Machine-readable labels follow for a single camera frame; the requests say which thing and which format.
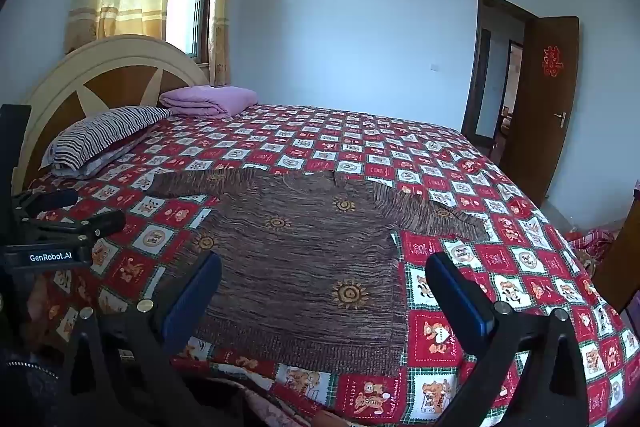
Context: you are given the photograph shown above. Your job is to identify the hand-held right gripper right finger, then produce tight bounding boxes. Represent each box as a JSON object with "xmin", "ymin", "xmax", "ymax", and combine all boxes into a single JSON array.
[{"xmin": 425, "ymin": 251, "xmax": 592, "ymax": 427}]

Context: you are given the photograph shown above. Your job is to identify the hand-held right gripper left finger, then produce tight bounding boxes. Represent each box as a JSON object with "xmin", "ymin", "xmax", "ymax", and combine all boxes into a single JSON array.
[{"xmin": 62, "ymin": 251, "xmax": 224, "ymax": 427}]

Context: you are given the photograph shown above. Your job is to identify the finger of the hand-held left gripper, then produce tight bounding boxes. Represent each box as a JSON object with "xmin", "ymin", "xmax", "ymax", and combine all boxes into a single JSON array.
[
  {"xmin": 14, "ymin": 189, "xmax": 80, "ymax": 216},
  {"xmin": 34, "ymin": 209, "xmax": 126, "ymax": 242}
]

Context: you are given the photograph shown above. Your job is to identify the brown knitted sweater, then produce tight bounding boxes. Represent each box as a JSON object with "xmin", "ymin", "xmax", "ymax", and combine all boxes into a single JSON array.
[{"xmin": 147, "ymin": 169, "xmax": 490, "ymax": 378}]

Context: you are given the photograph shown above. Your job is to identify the striped pillow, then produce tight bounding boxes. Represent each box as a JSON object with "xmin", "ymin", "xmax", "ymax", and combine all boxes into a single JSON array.
[{"xmin": 40, "ymin": 106, "xmax": 174, "ymax": 180}]

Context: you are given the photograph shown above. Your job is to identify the red checkered printed bed sheet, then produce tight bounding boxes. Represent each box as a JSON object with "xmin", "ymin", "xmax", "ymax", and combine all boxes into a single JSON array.
[{"xmin": 27, "ymin": 102, "xmax": 628, "ymax": 427}]

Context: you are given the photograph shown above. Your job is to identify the red checkered cloth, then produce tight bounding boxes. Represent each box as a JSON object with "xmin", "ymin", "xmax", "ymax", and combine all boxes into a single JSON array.
[{"xmin": 565, "ymin": 227, "xmax": 627, "ymax": 279}]

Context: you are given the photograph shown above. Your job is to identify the cream and brown headboard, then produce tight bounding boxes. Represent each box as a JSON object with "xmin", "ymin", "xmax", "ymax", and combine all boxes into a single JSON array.
[{"xmin": 22, "ymin": 34, "xmax": 211, "ymax": 188}]

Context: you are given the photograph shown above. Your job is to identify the brown wooden furniture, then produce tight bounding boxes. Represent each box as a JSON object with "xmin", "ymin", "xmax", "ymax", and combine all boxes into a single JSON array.
[{"xmin": 592, "ymin": 187, "xmax": 640, "ymax": 316}]

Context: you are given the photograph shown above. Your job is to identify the folded pink blanket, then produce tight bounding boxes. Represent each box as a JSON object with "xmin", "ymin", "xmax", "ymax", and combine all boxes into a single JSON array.
[{"xmin": 159, "ymin": 86, "xmax": 259, "ymax": 118}]

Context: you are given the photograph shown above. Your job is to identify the brown wooden door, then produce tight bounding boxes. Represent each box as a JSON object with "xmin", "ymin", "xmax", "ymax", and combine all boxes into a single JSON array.
[{"xmin": 500, "ymin": 16, "xmax": 581, "ymax": 208}]

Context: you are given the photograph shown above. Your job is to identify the red paper door decoration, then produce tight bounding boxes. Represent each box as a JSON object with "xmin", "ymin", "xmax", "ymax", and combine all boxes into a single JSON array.
[{"xmin": 541, "ymin": 46, "xmax": 564, "ymax": 78}]

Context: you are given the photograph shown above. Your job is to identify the dark wooden door frame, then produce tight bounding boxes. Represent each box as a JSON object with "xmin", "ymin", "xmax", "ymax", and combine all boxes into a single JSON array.
[{"xmin": 460, "ymin": 0, "xmax": 540, "ymax": 154}]

